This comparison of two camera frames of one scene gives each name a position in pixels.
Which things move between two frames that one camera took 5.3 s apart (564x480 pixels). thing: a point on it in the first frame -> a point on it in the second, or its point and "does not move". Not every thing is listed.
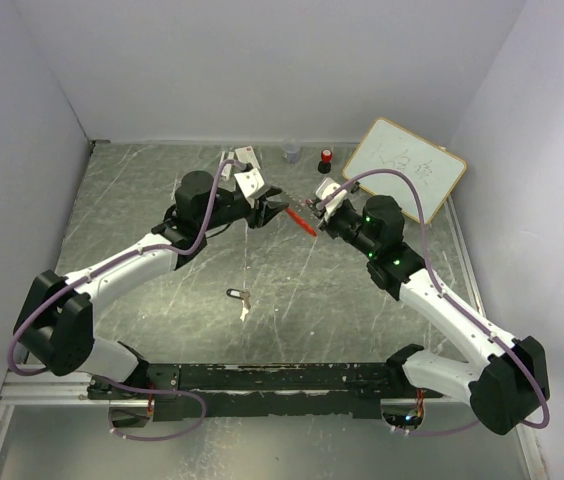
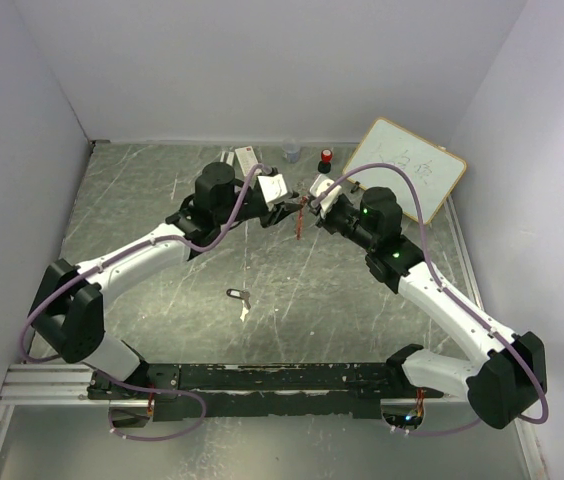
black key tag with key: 240,294 does not move
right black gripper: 327,223 does not move
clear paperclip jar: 292,149 does not move
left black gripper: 272,210 -> 273,217
